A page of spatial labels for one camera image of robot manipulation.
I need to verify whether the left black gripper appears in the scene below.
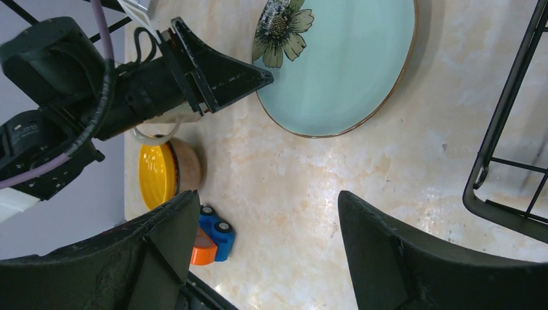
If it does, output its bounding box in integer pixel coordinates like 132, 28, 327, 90
96, 17, 274, 141

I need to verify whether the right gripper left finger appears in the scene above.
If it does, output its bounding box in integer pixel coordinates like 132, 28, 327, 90
1, 191, 200, 309

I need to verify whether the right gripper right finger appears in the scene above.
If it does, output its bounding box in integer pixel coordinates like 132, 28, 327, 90
337, 191, 547, 309

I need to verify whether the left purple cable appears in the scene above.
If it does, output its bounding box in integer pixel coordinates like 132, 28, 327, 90
0, 0, 118, 191

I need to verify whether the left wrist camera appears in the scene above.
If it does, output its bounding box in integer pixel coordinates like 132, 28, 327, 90
117, 0, 158, 32

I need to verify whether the black wire dish rack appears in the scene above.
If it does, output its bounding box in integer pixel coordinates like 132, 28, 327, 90
463, 1, 547, 243

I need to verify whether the light green round plate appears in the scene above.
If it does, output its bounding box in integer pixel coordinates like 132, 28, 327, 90
252, 1, 418, 138

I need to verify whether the blue orange toy car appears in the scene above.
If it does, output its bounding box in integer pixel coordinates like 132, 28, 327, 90
190, 205, 236, 265

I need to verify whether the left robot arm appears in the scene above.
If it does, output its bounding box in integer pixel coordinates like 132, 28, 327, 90
1, 17, 273, 220

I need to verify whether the yellow bowl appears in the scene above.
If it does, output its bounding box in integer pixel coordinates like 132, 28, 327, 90
138, 138, 203, 210

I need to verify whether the beige mug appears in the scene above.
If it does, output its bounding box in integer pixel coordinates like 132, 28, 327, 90
129, 104, 202, 146

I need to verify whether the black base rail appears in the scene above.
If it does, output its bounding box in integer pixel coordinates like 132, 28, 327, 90
174, 272, 238, 310

